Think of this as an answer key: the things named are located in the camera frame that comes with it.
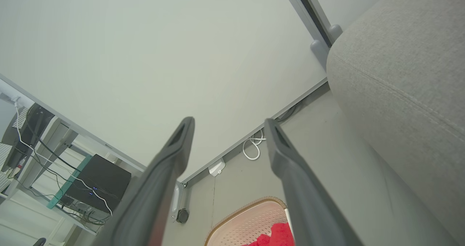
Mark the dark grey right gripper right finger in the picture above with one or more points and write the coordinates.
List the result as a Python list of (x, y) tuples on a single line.
[(308, 209)]

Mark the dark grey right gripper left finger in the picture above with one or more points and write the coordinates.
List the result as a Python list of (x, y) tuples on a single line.
[(145, 209)]

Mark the red cloth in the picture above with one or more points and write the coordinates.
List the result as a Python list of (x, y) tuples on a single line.
[(279, 237)]

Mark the grey fabric sofa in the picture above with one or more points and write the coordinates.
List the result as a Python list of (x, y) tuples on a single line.
[(407, 75)]

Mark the black caster wheel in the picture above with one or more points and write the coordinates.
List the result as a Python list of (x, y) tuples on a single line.
[(182, 216)]

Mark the black computer box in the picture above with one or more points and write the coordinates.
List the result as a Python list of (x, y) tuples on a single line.
[(98, 180)]

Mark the pink perforated laundry basket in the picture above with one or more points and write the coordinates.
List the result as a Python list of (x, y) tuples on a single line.
[(239, 228)]

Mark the green glass shelf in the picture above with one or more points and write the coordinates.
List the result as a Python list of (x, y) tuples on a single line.
[(69, 182)]

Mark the white power adapter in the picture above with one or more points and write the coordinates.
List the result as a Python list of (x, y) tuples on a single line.
[(217, 167)]

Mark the large white partition panel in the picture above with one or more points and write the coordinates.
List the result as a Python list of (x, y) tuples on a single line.
[(145, 57)]

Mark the grey curved partition foot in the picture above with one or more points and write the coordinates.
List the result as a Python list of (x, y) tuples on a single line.
[(319, 49), (335, 31)]

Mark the small white partition panel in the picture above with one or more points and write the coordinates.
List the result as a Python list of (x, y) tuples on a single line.
[(348, 2)]

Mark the grey metal partition bracket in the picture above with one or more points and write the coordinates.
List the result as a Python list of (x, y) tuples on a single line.
[(177, 200)]

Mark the white desk frame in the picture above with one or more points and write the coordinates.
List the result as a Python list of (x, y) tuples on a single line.
[(58, 140)]

